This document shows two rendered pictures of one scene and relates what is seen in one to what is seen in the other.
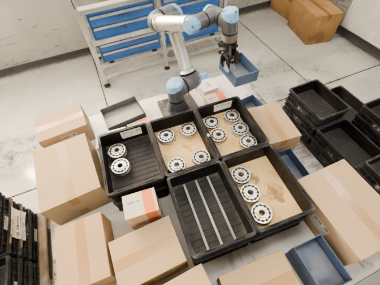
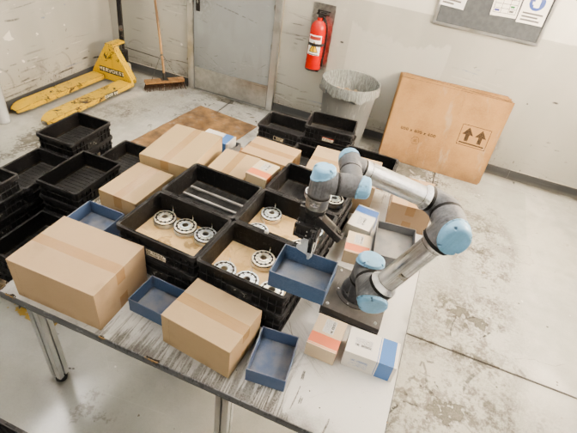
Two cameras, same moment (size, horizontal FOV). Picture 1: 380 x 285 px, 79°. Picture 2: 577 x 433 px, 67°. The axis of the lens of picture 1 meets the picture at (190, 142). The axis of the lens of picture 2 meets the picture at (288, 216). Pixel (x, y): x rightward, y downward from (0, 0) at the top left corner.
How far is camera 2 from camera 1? 2.11 m
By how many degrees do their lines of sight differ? 77
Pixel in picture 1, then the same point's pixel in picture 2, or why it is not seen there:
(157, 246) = (227, 169)
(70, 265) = (268, 144)
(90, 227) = (282, 159)
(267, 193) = (168, 240)
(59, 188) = (328, 157)
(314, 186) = (122, 248)
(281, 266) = (130, 196)
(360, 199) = (67, 259)
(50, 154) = not seen: hidden behind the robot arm
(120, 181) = (301, 188)
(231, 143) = (241, 265)
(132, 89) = not seen: outside the picture
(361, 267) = not seen: hidden behind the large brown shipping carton
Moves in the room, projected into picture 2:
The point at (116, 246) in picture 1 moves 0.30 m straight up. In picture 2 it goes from (253, 160) to (258, 111)
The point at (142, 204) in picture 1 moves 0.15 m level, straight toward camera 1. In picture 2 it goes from (260, 169) to (233, 163)
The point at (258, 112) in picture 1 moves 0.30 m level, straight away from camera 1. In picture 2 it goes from (242, 315) to (273, 386)
